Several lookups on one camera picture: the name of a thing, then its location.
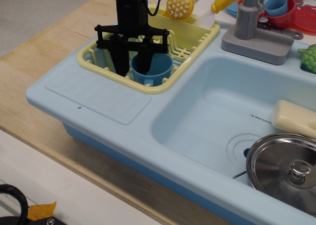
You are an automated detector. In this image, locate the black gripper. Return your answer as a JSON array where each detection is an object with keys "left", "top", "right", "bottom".
[{"left": 95, "top": 0, "right": 170, "bottom": 76}]

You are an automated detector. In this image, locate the yellow dish rack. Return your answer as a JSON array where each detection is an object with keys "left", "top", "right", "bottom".
[{"left": 77, "top": 6, "right": 220, "bottom": 94}]

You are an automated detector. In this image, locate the red plastic cup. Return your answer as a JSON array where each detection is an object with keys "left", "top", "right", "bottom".
[{"left": 236, "top": 0, "right": 296, "bottom": 32}]

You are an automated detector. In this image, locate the green toy vegetable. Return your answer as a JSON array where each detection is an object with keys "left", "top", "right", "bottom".
[{"left": 298, "top": 44, "right": 316, "bottom": 74}]

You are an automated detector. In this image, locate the steel pot lid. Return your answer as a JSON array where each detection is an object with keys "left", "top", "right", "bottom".
[{"left": 246, "top": 134, "right": 316, "bottom": 216}]

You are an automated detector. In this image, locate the grey toy utensil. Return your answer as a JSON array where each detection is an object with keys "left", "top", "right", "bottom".
[{"left": 257, "top": 22, "right": 304, "bottom": 40}]

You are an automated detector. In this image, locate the grey toy faucet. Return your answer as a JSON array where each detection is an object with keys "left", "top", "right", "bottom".
[{"left": 221, "top": 0, "right": 294, "bottom": 65}]

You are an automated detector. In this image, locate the yellow tape piece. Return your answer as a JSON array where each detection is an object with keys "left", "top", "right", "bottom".
[{"left": 27, "top": 201, "right": 57, "bottom": 221}]

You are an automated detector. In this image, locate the blue plastic plate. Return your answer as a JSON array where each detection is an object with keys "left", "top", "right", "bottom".
[{"left": 226, "top": 2, "right": 238, "bottom": 17}]

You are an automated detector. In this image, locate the black braided cable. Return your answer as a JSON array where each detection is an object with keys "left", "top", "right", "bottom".
[{"left": 0, "top": 184, "right": 29, "bottom": 225}]

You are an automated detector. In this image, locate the blue plastic cup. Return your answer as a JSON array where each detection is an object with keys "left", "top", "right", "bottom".
[{"left": 130, "top": 53, "right": 173, "bottom": 86}]

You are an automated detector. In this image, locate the light blue toy sink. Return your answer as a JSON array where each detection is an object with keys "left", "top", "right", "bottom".
[{"left": 26, "top": 36, "right": 316, "bottom": 225}]

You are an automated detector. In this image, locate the black device with screw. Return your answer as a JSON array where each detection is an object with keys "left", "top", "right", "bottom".
[{"left": 0, "top": 216, "right": 66, "bottom": 225}]

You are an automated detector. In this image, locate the yellow round scrub brush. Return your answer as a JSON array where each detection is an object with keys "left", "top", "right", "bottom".
[{"left": 163, "top": 0, "right": 195, "bottom": 20}]

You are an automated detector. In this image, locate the blue cup in red cup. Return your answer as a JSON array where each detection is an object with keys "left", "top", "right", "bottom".
[{"left": 265, "top": 0, "right": 288, "bottom": 17}]

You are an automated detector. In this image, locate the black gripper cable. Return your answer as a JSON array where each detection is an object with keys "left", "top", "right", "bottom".
[{"left": 143, "top": 0, "right": 162, "bottom": 16}]

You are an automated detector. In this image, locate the red plastic plate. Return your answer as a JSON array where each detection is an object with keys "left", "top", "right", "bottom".
[{"left": 294, "top": 5, "right": 316, "bottom": 33}]

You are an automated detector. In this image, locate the cream plastic bottle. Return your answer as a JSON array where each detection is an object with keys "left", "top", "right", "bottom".
[{"left": 271, "top": 100, "right": 316, "bottom": 139}]

